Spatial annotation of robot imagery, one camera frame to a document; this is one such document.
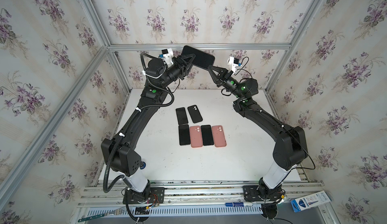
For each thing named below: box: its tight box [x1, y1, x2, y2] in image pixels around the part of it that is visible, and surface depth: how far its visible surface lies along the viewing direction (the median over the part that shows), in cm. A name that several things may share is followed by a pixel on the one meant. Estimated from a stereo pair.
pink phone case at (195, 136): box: [188, 125, 204, 148], surface depth 95 cm
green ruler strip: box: [77, 213, 106, 223], surface depth 69 cm
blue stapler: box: [139, 160, 147, 170], surface depth 84 cm
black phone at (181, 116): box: [175, 106, 189, 126], surface depth 106 cm
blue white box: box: [290, 190, 332, 213], surface depth 72 cm
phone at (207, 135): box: [200, 124, 215, 146], surface depth 97 cm
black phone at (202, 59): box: [180, 45, 216, 70], surface depth 66 cm
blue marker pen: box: [224, 202, 253, 208], surface depth 71 cm
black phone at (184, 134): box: [178, 124, 191, 146], surface depth 97 cm
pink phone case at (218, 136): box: [211, 125, 227, 148], surface depth 95 cm
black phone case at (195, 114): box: [187, 104, 204, 124], surface depth 107 cm
